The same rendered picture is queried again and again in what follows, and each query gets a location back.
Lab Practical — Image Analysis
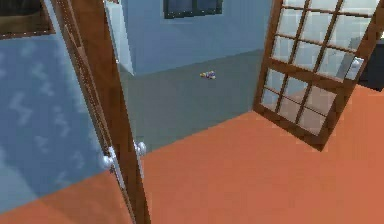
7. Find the black cabinet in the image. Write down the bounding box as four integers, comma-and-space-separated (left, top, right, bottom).
358, 39, 384, 92

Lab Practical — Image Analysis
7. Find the dark framed window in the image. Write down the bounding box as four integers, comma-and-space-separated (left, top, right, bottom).
163, 0, 224, 20

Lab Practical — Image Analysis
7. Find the brown wooden room door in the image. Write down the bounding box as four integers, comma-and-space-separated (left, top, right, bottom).
49, 0, 152, 224

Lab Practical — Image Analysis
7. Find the silver round door knob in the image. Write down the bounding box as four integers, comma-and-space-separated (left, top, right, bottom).
133, 139, 148, 158
101, 146, 118, 173

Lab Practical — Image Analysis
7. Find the silver door handle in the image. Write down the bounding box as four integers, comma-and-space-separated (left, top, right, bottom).
345, 57, 365, 81

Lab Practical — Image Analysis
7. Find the brown framed wall picture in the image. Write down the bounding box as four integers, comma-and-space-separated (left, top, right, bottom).
0, 0, 56, 41

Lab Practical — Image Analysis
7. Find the brown glass-paned room door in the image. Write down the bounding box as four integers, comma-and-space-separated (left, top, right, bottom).
252, 0, 384, 152

